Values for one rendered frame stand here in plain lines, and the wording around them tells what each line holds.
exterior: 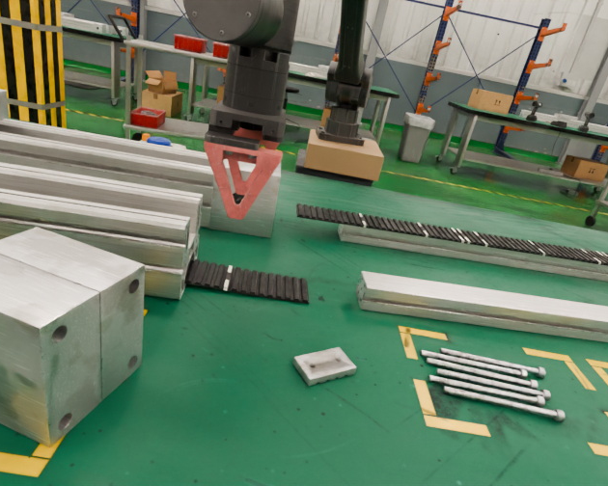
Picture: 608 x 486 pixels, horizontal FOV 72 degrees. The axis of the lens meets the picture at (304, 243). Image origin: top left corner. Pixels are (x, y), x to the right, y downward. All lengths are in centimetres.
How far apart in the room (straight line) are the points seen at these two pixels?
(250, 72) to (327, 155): 66
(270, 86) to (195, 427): 29
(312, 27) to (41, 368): 798
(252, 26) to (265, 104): 9
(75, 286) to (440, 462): 29
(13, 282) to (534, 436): 41
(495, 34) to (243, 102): 838
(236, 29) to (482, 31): 835
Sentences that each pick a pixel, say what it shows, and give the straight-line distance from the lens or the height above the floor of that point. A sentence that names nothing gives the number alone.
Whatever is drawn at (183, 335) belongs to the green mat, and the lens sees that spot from 42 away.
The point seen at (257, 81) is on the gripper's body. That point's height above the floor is 100.
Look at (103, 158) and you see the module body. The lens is 63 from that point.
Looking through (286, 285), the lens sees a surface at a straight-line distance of 50.
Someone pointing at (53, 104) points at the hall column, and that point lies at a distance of 393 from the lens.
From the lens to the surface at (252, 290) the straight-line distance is 48.
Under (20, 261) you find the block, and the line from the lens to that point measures 34.
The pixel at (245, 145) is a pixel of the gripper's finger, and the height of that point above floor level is 95.
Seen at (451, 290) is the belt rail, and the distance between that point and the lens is 54.
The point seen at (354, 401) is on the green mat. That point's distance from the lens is 38.
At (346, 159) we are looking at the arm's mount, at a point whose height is 82.
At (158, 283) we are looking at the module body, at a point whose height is 80.
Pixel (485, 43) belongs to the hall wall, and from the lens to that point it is 863.
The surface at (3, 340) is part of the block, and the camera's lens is 30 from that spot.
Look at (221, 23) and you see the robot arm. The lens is 33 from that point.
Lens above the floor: 104
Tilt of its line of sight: 24 degrees down
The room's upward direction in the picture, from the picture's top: 12 degrees clockwise
